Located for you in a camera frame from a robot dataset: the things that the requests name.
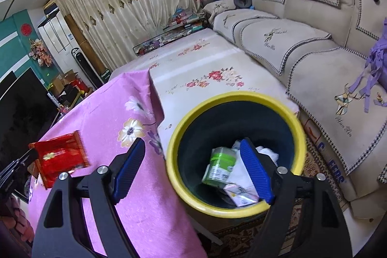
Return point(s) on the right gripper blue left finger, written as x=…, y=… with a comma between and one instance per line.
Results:
x=125, y=168

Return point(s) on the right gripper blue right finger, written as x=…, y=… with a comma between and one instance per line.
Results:
x=260, y=168

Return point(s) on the green white packet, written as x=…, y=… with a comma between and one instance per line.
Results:
x=220, y=167

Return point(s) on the red snack bag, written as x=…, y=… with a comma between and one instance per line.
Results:
x=61, y=154

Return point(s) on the left hand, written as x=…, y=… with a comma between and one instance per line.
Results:
x=17, y=220

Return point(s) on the pink floral tablecloth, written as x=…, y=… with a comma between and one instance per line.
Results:
x=104, y=189

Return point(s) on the black bin with yellow rim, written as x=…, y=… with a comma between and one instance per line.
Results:
x=204, y=153

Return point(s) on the black television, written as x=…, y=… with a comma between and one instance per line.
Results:
x=27, y=113

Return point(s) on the patterned rug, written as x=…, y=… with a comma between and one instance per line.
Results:
x=237, y=239

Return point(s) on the black tower fan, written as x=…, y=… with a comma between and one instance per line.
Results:
x=87, y=68

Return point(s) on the white floral mat stack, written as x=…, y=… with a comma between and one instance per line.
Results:
x=198, y=67

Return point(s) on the artificial flower decoration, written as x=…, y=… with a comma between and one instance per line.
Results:
x=40, y=53

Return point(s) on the low shelf with books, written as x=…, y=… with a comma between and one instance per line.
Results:
x=182, y=24

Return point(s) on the purple backpack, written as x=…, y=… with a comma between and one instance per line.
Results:
x=376, y=63

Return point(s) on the beige sofa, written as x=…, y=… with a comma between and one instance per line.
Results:
x=319, y=50

